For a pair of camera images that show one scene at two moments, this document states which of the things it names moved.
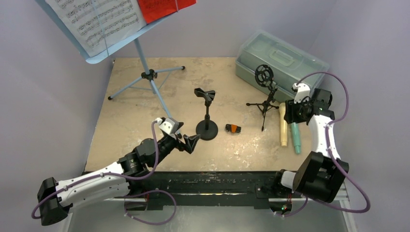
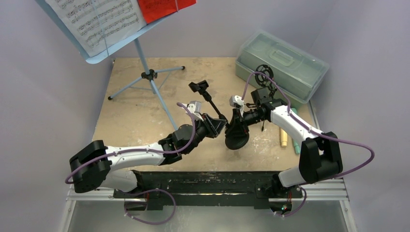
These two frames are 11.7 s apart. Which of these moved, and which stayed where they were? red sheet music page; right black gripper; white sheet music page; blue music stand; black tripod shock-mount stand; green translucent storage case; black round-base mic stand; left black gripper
Moved: black round-base mic stand; right black gripper; left black gripper
Stayed: green translucent storage case; white sheet music page; blue music stand; red sheet music page; black tripod shock-mount stand
